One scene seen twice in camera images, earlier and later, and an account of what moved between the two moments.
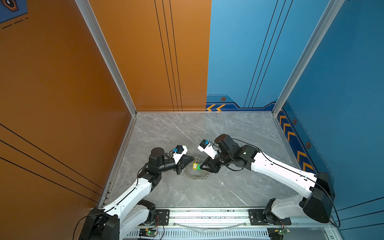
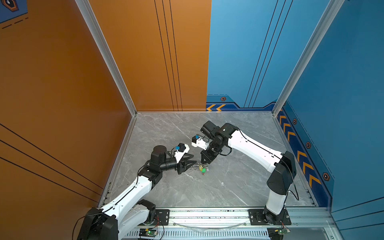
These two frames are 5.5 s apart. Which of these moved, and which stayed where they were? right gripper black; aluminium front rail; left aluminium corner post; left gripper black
Moved: right gripper black
Stayed: left gripper black; aluminium front rail; left aluminium corner post
